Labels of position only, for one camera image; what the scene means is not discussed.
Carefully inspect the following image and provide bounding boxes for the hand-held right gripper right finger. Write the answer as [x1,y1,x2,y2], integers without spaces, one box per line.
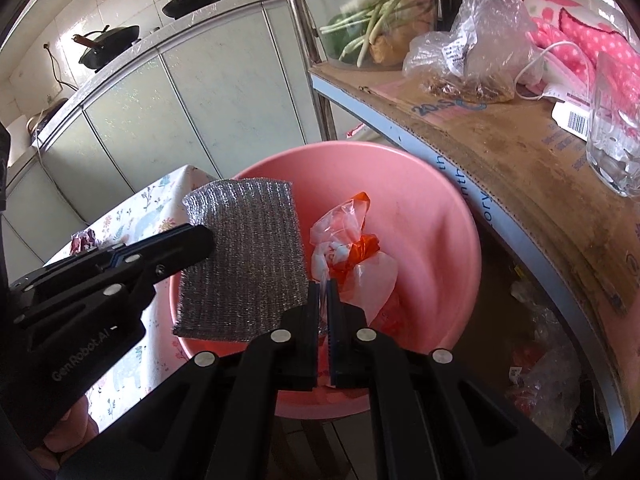
[327,285,586,480]

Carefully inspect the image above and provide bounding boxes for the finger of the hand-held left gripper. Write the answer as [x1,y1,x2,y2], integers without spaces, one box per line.
[12,259,157,332]
[7,224,217,293]

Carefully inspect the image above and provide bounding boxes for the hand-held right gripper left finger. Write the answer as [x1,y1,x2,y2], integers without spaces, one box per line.
[57,280,321,480]

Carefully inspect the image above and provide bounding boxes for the silver mesh scouring cloth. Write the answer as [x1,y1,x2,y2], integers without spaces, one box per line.
[171,179,312,343]

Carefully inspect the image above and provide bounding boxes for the clear and red plastic bag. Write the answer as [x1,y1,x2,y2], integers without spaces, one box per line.
[309,191,401,333]

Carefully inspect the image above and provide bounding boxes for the pink plastic basin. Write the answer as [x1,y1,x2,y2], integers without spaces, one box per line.
[169,141,483,420]

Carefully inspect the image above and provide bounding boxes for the person's left hand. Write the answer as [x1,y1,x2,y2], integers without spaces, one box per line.
[42,400,101,471]

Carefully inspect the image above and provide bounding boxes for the floral printed tablecloth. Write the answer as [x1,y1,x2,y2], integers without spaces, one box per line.
[45,164,236,433]

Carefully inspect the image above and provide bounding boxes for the grey kitchen cabinet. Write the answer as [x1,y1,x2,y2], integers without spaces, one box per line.
[0,0,351,271]

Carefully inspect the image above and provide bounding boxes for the black lidded wok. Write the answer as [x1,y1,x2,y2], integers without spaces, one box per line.
[72,25,141,71]

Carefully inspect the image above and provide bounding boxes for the crumpled plastic bags under shelf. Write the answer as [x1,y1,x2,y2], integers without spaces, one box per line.
[505,280,601,443]

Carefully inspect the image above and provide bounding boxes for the grey metal shelf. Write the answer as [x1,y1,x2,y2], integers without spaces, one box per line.
[309,72,631,453]

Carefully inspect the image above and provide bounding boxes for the metal shelf pole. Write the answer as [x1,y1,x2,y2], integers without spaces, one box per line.
[277,0,337,143]

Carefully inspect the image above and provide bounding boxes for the brown cardboard sheet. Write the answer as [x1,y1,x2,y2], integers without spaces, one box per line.
[312,62,640,406]

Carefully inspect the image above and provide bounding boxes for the green pepper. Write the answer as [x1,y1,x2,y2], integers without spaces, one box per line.
[327,12,368,63]

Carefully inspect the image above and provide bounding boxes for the clear plastic container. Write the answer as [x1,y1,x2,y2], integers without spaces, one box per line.
[295,0,451,71]

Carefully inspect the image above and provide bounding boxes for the ginger root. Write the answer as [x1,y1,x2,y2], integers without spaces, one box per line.
[370,0,441,66]

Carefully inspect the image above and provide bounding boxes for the clear container with vegetables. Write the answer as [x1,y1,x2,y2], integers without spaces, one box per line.
[319,0,476,67]

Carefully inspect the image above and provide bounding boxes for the clear plastic bag with seeds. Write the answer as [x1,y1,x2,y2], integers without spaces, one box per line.
[402,0,538,105]

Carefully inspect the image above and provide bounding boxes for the white packet with barcode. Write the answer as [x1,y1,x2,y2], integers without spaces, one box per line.
[537,55,608,138]

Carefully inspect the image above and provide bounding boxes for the clear glass cup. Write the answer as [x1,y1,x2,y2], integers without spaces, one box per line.
[586,50,640,198]

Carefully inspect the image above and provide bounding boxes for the pink polka dot cloth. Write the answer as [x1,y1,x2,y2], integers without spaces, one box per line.
[520,0,640,111]

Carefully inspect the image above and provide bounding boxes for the black wall cord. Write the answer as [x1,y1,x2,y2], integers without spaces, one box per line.
[44,42,76,97]

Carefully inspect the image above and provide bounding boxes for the white cable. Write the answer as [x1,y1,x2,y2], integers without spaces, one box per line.
[515,40,593,101]

